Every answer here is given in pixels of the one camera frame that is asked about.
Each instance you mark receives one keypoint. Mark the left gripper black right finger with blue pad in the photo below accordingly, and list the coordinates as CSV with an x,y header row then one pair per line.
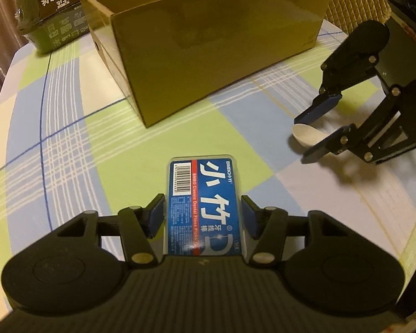
x,y
268,227

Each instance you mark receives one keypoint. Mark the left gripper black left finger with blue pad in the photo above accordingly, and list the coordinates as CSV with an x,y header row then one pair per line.
x,y
137,226

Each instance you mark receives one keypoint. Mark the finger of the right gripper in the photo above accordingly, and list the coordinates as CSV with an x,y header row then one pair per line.
x,y
356,139
350,64

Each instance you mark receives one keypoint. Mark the blue dental floss pick box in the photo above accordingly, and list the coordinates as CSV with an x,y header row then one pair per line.
x,y
203,215

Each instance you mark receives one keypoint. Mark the plaid tablecloth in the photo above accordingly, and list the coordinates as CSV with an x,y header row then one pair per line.
x,y
70,142

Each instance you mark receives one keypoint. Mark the brown cardboard box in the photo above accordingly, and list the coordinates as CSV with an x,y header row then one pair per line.
x,y
168,54

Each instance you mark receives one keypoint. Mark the black Honglu food container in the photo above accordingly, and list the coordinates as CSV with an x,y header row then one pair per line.
x,y
50,24

